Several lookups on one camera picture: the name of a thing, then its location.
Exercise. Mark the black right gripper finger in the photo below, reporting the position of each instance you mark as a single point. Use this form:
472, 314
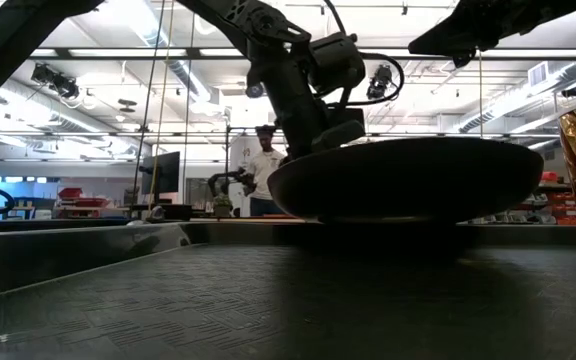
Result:
448, 32
455, 47

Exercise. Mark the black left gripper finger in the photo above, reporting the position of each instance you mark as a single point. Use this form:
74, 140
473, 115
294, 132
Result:
298, 154

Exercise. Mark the black round plate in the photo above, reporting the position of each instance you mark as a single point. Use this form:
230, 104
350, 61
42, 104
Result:
408, 180

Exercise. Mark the black background robot arm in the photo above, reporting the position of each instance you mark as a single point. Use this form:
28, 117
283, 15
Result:
228, 176

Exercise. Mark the black textured serving tray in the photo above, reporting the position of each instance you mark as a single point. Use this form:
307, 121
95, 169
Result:
218, 310

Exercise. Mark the person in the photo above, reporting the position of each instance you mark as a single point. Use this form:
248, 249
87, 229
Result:
265, 170

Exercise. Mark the small background potted plant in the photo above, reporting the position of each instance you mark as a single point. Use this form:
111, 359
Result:
222, 202

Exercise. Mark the small black ceiling device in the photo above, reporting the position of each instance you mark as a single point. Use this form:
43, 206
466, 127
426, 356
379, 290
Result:
573, 91

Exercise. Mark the black computer monitor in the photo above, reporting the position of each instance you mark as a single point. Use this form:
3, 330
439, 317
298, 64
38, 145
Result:
165, 172

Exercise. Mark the grey rounded object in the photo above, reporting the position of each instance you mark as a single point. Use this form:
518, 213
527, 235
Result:
157, 215

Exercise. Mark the shelf with orange bins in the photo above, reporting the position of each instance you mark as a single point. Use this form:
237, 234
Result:
560, 207

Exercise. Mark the red storage bins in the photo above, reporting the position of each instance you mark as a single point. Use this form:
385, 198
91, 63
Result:
85, 202

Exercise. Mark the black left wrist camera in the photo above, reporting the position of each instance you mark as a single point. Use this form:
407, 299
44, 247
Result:
335, 62

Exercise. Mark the black overhead camera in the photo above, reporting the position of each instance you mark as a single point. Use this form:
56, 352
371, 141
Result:
380, 80

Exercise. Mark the black overhead frame beam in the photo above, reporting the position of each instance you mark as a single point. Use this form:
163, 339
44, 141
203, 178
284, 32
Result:
193, 53

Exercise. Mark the black ceiling camera cluster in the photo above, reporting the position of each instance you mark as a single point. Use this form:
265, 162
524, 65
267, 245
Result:
58, 82

